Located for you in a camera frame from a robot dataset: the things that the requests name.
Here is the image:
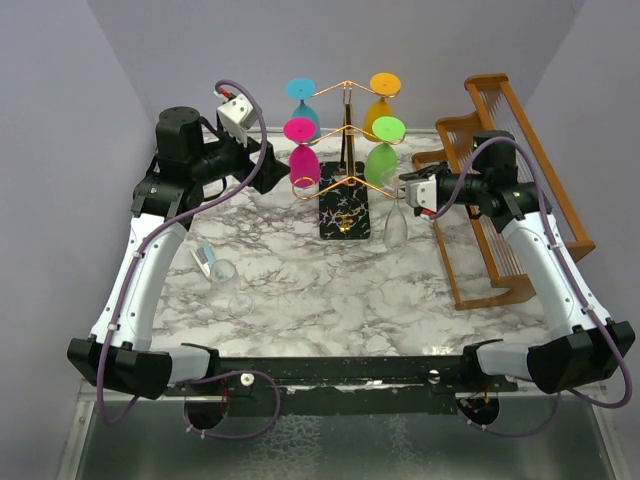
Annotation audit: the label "clear wine glass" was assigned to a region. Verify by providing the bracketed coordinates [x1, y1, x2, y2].
[209, 259, 255, 318]

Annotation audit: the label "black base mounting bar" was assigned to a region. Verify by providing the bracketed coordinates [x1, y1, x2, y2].
[162, 354, 521, 417]

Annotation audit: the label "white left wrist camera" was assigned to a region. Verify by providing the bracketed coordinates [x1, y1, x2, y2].
[214, 87, 258, 147]

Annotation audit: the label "green wine glass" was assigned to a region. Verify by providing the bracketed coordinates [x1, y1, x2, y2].
[364, 116, 406, 187]

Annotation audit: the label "orange wine glass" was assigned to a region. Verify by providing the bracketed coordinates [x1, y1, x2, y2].
[363, 72, 402, 142]

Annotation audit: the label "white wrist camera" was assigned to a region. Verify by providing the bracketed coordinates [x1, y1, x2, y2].
[214, 87, 258, 147]
[404, 176, 438, 218]

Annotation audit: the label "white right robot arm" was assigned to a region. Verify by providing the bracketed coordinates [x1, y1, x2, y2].
[399, 131, 636, 408]

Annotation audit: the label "pink wine glass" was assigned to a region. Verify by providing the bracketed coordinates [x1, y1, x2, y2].
[283, 117, 321, 189]

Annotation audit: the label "small blue white card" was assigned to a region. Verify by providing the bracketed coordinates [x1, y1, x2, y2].
[190, 243, 216, 278]

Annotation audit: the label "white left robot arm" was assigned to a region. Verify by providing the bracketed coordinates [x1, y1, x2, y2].
[67, 99, 289, 399]

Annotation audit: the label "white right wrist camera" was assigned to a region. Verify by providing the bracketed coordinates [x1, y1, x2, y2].
[404, 176, 438, 218]

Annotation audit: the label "wooden tiered shelf rack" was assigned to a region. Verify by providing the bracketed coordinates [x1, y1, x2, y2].
[412, 73, 595, 310]

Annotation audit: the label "gold wine glass rack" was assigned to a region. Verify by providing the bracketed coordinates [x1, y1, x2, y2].
[291, 80, 395, 241]

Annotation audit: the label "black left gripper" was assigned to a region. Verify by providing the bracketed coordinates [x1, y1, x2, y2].
[191, 122, 290, 193]

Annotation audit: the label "clear champagne flute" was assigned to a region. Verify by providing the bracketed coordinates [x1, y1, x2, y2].
[380, 166, 408, 249]

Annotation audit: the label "blue wine glass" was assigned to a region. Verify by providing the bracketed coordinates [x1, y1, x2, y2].
[285, 77, 320, 127]

